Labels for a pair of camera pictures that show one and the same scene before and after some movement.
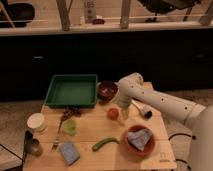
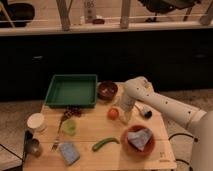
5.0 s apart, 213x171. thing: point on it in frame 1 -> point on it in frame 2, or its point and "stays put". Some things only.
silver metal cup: (34, 148) stays put
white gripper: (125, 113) -> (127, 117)
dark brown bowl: (107, 90) stays put
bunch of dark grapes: (70, 110) stays put
